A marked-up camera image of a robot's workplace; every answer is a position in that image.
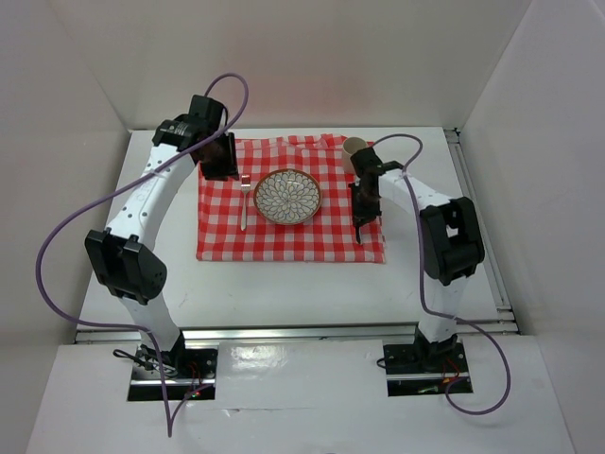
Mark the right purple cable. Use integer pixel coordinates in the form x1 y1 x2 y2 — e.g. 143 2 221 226
371 133 512 416

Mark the right aluminium rail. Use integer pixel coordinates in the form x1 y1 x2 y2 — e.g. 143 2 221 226
443 129 520 335

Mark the aluminium rail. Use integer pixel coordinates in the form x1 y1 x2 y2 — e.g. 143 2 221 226
75 320 519 344
443 129 520 335

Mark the floral patterned ceramic bowl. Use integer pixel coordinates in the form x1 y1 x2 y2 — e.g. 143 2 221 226
253 168 322 225

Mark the beige cup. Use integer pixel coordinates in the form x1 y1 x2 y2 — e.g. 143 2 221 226
341 137 368 175

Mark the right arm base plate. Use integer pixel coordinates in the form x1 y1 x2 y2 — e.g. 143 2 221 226
376 342 474 397

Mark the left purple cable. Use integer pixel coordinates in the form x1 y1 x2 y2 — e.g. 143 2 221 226
36 72 251 437

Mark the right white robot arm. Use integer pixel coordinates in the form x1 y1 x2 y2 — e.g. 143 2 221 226
349 147 485 371

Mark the purple cable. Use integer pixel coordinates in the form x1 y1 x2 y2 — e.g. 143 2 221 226
36 72 251 437
371 133 512 416

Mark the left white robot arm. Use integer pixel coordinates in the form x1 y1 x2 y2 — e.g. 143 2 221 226
84 96 239 377

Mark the front aluminium rail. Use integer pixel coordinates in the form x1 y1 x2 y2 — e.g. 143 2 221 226
75 320 519 344

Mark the silver fork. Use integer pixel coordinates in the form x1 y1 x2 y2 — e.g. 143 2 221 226
240 174 251 232

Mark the red white checkered cloth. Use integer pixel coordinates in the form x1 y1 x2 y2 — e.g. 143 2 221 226
197 133 386 264

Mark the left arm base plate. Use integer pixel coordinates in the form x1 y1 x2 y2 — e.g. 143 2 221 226
113 346 218 402

